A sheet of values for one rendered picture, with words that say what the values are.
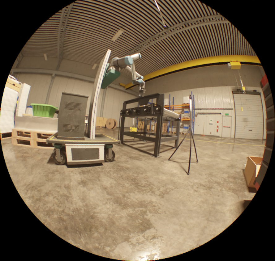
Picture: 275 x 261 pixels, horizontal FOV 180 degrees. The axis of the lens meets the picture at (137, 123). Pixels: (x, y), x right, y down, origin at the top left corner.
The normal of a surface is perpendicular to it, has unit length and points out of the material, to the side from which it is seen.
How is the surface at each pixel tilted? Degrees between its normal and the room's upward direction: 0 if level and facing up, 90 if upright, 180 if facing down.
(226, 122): 90
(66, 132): 90
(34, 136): 90
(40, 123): 90
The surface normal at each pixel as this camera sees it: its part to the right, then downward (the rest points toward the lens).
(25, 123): 0.69, 0.04
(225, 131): -0.74, -0.07
